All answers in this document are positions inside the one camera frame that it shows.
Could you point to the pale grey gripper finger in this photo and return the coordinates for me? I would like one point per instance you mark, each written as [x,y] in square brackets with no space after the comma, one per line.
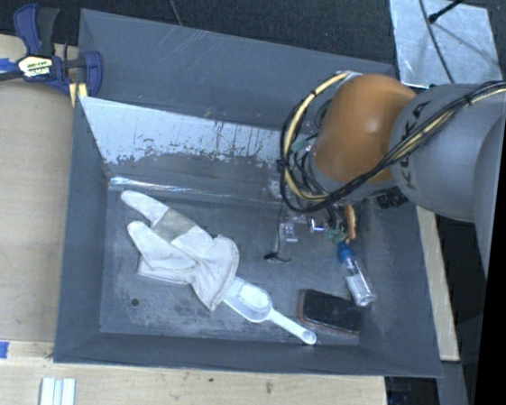
[274,188]
[288,232]

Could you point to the clear plastic bottle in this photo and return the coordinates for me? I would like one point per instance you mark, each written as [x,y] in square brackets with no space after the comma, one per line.
[357,279]

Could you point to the white plastic scoop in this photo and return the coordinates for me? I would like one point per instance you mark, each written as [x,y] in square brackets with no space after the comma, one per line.
[252,303]

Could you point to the black flat block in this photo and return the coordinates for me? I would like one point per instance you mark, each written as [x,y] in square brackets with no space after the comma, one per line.
[331,312]

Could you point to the white work glove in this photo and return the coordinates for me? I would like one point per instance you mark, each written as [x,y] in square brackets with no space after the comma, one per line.
[192,258]

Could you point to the grey metal bin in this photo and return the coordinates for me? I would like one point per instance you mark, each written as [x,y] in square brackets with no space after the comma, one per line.
[203,78]

